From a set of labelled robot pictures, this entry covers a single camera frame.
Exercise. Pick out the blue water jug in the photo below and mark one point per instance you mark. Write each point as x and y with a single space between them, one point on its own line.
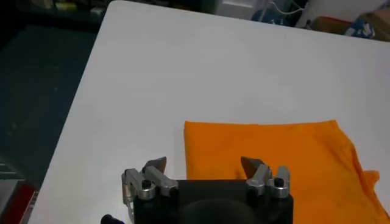
268 18

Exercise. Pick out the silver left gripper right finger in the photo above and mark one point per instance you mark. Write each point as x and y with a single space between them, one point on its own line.
260 181

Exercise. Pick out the orange t-shirt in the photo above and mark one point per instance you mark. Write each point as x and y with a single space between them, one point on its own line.
274 152

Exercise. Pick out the red frame cart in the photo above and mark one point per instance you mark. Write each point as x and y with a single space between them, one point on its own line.
21 201

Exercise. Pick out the small orange cardboard box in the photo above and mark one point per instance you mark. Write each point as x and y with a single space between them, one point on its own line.
329 25

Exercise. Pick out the open brown cardboard box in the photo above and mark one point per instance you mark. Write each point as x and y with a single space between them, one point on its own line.
382 21

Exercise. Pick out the blue white package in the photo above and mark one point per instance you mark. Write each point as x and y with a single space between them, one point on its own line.
362 29

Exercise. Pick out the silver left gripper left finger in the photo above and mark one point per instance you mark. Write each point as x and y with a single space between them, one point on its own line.
143 182

